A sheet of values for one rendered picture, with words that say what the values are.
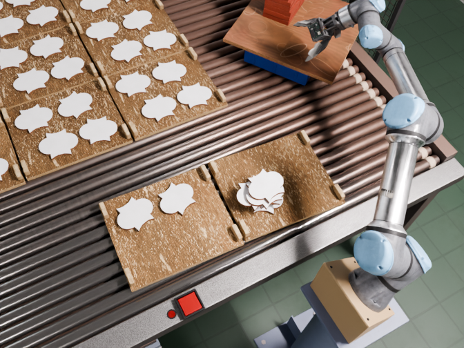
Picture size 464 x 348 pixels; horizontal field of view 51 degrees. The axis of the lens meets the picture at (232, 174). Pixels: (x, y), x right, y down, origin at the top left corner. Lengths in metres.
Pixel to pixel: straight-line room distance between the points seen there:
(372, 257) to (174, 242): 0.67
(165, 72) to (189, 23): 0.37
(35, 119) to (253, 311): 1.41
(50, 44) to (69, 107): 0.37
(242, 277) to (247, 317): 0.93
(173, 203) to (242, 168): 0.30
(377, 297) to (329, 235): 0.31
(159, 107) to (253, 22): 0.58
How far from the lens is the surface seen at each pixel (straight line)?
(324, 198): 1.85
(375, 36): 1.76
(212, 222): 1.74
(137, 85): 2.10
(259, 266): 1.71
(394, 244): 1.45
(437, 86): 3.78
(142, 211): 1.75
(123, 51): 2.24
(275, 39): 2.18
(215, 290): 1.67
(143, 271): 1.68
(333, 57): 2.16
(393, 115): 1.52
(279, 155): 1.91
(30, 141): 2.02
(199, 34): 2.35
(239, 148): 1.93
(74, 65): 2.22
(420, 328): 2.82
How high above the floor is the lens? 2.50
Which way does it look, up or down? 58 degrees down
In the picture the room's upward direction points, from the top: 7 degrees clockwise
